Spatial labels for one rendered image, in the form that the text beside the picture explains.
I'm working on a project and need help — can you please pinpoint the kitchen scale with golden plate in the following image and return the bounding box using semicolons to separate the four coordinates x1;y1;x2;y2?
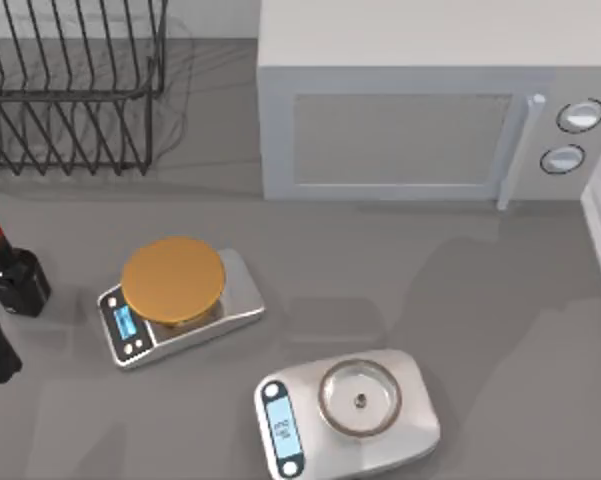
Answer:
97;236;267;372

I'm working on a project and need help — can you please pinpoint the microwave oven door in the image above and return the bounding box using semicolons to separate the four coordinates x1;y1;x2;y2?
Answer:
264;69;536;201

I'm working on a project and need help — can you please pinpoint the silver kitchen scale round dish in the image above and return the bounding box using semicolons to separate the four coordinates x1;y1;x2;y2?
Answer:
253;348;442;480

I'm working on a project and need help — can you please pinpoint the pale microwave oven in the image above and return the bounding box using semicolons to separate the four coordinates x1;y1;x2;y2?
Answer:
256;0;601;204

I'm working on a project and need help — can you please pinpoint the small microwave knob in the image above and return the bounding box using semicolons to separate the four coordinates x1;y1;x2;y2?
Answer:
539;144;586;176

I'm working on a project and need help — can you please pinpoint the black bottle with red cap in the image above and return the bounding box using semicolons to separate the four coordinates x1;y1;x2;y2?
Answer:
0;218;53;318

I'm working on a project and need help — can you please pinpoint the large microwave knob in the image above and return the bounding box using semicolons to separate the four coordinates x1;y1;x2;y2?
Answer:
556;98;601;134

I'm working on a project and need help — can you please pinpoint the microwave door handle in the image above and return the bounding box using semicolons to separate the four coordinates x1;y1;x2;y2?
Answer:
495;93;547;211

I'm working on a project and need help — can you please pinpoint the black wire dish rack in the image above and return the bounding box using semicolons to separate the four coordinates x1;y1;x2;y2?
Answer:
0;0;170;177

